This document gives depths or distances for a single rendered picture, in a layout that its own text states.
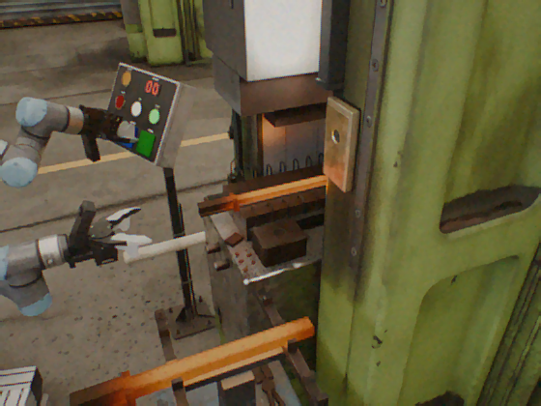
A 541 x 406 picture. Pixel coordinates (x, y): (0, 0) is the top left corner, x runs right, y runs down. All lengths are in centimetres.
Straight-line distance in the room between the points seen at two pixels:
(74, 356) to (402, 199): 179
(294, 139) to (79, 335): 143
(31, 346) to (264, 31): 187
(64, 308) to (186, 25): 414
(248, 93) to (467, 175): 49
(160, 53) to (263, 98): 500
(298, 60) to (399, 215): 40
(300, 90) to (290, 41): 15
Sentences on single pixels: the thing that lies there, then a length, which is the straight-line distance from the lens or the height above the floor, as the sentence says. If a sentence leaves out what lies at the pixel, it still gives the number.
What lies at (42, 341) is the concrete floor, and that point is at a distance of 243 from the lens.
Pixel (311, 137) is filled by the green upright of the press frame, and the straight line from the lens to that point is 148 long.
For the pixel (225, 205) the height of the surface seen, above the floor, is 100.
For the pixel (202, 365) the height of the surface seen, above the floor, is 101.
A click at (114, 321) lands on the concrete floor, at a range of 238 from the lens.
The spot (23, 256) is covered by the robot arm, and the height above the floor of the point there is 100.
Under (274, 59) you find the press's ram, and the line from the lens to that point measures 98.
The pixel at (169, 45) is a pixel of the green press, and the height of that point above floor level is 24.
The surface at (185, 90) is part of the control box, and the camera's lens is 154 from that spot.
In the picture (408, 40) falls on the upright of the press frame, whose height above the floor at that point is 150.
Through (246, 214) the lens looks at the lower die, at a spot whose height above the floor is 99.
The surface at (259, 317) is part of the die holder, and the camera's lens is 121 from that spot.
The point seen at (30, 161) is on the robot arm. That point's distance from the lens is 128.
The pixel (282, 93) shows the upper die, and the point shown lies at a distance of 106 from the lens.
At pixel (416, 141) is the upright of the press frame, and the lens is 76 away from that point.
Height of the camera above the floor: 167
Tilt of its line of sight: 33 degrees down
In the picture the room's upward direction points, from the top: straight up
